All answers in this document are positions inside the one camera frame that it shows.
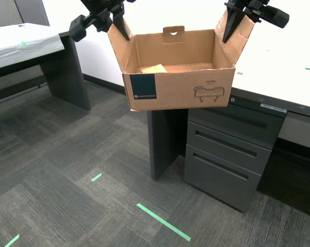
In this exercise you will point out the short green floor tape strip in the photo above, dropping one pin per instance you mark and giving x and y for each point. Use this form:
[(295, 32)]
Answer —
[(12, 241), (96, 177)]

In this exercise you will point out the dark grey drawer pedestal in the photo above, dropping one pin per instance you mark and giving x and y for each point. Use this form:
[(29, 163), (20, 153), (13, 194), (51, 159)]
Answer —
[(221, 167)]

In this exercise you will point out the long green floor tape strip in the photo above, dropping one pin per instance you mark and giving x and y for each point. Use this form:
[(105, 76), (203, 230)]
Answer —
[(165, 223)]

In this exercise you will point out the grey fabric partition panel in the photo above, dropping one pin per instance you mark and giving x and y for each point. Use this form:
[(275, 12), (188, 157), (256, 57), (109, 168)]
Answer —
[(5, 11)]

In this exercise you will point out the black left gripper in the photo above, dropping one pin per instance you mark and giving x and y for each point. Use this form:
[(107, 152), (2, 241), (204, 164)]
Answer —
[(100, 6)]

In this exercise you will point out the brown cardboard box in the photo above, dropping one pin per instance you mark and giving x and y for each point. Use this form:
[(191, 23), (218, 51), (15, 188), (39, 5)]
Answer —
[(175, 90)]

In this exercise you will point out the shallow grey pedestal drawer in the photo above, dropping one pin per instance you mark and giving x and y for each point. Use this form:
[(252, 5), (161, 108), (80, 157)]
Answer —
[(221, 151), (247, 132)]

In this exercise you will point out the dark desk leg panel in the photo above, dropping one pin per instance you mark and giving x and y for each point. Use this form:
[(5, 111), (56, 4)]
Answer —
[(165, 141)]

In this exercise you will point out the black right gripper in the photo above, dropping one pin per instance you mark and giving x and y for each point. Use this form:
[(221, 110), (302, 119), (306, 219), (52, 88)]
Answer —
[(247, 3)]

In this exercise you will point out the white table cover cloth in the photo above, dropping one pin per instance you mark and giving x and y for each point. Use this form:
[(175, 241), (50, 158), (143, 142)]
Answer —
[(21, 51)]

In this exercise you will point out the white pedestal label sticker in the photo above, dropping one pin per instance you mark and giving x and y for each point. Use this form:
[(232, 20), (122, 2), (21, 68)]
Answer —
[(273, 108)]

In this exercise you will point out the tall grey pedestal drawer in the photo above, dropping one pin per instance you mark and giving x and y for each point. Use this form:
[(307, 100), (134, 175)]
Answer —
[(216, 185)]

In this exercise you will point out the light wooden block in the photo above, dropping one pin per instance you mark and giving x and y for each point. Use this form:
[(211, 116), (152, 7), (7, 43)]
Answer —
[(154, 69)]

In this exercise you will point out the dark grey side table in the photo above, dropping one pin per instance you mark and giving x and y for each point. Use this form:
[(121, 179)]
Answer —
[(64, 77)]

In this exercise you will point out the black wall baseboard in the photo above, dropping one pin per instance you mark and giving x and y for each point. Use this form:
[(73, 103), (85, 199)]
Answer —
[(103, 83)]

